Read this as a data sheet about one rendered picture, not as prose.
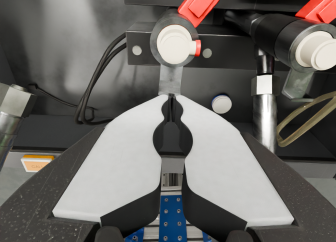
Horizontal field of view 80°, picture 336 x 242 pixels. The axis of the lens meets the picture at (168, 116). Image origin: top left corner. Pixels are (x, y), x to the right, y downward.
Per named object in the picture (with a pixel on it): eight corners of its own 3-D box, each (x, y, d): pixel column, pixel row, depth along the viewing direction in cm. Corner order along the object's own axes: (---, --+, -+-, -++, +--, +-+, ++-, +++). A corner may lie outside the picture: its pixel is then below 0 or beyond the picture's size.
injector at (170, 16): (161, 37, 31) (150, 98, 13) (162, 0, 29) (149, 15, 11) (180, 37, 31) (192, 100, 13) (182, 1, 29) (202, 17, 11)
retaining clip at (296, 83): (301, 93, 14) (312, 101, 13) (275, 92, 14) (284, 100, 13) (322, 42, 12) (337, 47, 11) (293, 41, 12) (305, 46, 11)
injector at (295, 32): (213, 39, 31) (270, 103, 13) (219, 2, 29) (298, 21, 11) (231, 40, 31) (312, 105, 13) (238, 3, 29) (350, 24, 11)
